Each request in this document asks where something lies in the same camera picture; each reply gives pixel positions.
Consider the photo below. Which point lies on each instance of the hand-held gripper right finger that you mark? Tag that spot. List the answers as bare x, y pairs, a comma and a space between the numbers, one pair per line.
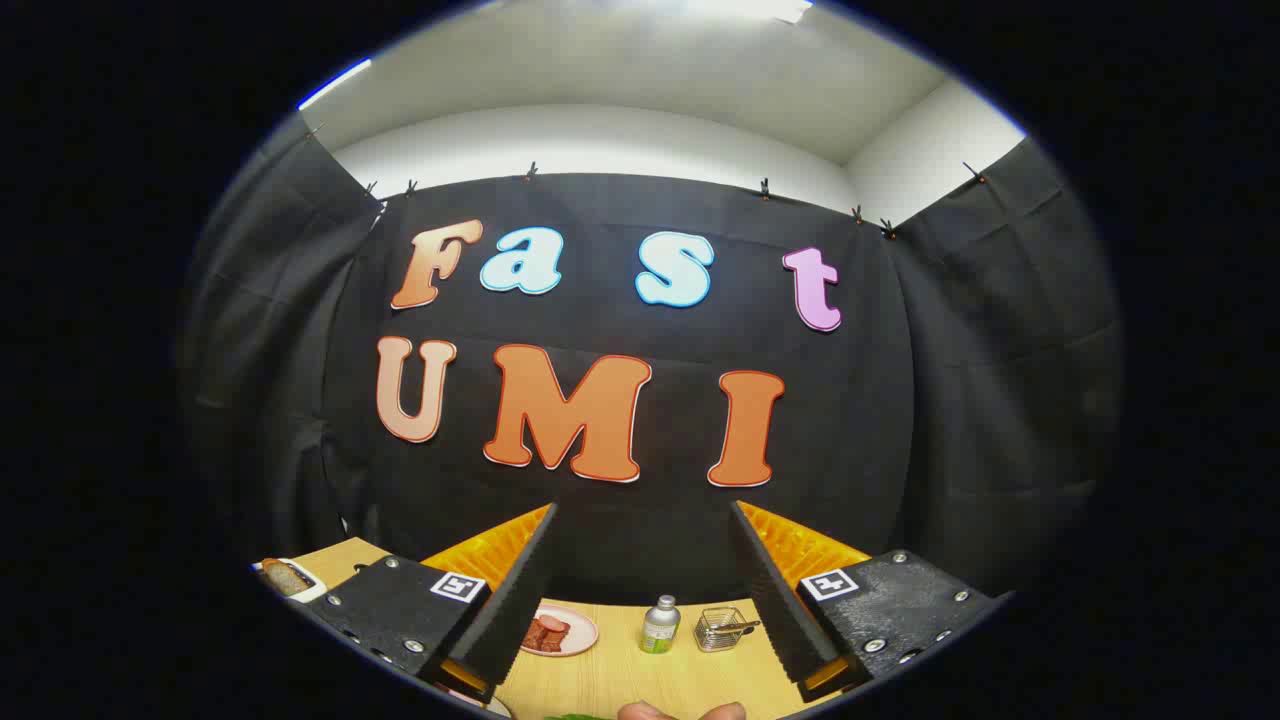
775, 600

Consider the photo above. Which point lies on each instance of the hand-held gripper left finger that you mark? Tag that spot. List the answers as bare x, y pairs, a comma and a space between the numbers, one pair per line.
515, 610

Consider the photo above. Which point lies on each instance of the green lettuce leaf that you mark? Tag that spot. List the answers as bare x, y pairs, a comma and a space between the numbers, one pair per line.
578, 716

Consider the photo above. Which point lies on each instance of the toasted bread slice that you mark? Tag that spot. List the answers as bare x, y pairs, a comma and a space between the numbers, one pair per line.
287, 578

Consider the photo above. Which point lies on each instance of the brown cooked meat piece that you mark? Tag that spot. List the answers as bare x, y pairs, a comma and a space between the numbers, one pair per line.
548, 633

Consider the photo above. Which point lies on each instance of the pink plate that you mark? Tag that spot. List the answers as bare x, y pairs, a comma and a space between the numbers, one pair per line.
582, 632

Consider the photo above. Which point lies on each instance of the silver and green bottle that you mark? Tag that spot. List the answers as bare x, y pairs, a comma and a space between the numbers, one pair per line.
660, 630

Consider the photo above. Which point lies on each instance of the white toaster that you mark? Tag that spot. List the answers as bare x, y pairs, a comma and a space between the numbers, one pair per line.
312, 585

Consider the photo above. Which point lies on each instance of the row of small cloth clips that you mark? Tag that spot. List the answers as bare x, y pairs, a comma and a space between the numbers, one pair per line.
765, 188

